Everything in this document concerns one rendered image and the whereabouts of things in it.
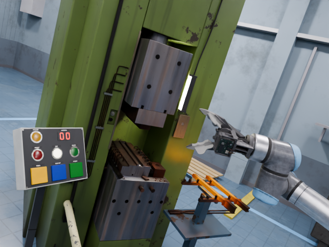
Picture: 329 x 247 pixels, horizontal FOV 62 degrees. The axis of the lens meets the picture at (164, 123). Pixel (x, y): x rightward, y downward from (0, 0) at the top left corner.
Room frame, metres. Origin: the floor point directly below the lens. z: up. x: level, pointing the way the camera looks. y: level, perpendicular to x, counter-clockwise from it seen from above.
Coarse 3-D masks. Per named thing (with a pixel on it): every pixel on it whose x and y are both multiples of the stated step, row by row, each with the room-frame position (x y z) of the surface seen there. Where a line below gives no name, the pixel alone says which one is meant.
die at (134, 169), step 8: (120, 144) 1.98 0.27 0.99; (128, 144) 2.03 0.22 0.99; (120, 152) 1.81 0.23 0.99; (128, 152) 1.83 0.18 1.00; (136, 152) 1.90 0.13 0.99; (120, 160) 1.70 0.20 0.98; (128, 160) 1.71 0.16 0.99; (120, 168) 1.63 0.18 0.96; (128, 168) 1.64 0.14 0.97; (136, 168) 1.67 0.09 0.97; (144, 168) 1.70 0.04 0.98
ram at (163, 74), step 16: (144, 48) 1.63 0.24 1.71; (160, 48) 1.63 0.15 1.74; (144, 64) 1.60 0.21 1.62; (160, 64) 1.65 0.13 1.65; (176, 64) 1.70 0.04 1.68; (128, 80) 1.73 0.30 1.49; (144, 80) 1.61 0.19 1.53; (160, 80) 1.66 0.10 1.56; (176, 80) 1.71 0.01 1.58; (128, 96) 1.67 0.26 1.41; (144, 96) 1.63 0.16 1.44; (160, 96) 1.68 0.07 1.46; (176, 96) 1.73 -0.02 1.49
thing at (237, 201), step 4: (208, 176) 1.95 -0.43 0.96; (212, 180) 1.90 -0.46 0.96; (216, 184) 1.86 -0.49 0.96; (220, 188) 1.82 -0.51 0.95; (224, 188) 1.82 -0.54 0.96; (224, 192) 1.78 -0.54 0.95; (228, 192) 1.77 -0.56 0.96; (232, 196) 1.72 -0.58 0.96; (236, 200) 1.68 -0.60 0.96; (240, 200) 1.69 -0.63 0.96; (236, 204) 1.67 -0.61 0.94; (240, 204) 1.66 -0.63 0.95; (244, 204) 1.64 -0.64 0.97; (244, 208) 1.63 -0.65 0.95; (248, 208) 1.61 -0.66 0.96
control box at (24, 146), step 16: (32, 128) 1.21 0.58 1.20; (48, 128) 1.28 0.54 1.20; (64, 128) 1.35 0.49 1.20; (80, 128) 1.43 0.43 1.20; (16, 144) 1.17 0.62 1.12; (32, 144) 1.19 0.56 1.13; (48, 144) 1.25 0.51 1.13; (64, 144) 1.32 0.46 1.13; (80, 144) 1.40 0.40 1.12; (16, 160) 1.16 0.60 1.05; (32, 160) 1.16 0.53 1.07; (48, 160) 1.22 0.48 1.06; (64, 160) 1.29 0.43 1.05; (80, 160) 1.37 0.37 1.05; (16, 176) 1.14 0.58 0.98; (48, 176) 1.20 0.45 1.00; (80, 176) 1.33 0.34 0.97
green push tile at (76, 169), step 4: (72, 164) 1.31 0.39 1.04; (76, 164) 1.33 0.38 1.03; (80, 164) 1.35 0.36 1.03; (72, 168) 1.31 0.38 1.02; (76, 168) 1.32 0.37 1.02; (80, 168) 1.34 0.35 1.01; (72, 172) 1.30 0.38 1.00; (76, 172) 1.32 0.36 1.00; (80, 172) 1.34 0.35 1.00; (72, 176) 1.29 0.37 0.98; (76, 176) 1.31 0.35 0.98
